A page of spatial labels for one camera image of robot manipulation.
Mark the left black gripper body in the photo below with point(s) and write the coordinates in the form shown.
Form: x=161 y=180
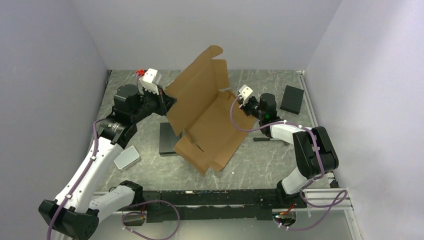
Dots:
x=151 y=103

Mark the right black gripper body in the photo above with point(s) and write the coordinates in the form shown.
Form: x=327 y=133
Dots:
x=251 y=107

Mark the brown cardboard box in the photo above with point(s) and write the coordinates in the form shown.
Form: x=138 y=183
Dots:
x=211 y=130

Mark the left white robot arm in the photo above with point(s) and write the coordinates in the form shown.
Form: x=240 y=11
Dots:
x=73 y=212

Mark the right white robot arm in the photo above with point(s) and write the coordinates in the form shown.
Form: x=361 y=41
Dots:
x=314 y=152

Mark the black square box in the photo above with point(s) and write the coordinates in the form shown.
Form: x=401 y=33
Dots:
x=292 y=100

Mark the black rectangular block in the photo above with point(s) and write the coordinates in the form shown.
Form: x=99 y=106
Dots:
x=167 y=140

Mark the silver metal tin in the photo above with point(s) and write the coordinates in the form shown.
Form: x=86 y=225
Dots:
x=127 y=158

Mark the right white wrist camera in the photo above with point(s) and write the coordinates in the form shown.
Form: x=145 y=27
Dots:
x=245 y=93

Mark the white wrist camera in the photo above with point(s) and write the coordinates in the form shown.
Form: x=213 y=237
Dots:
x=245 y=93
x=149 y=79

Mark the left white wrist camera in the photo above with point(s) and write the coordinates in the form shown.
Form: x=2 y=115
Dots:
x=149 y=79

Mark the black handled claw hammer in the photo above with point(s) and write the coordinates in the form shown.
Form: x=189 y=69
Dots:
x=266 y=139

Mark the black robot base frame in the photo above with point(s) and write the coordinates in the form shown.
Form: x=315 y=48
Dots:
x=169 y=205

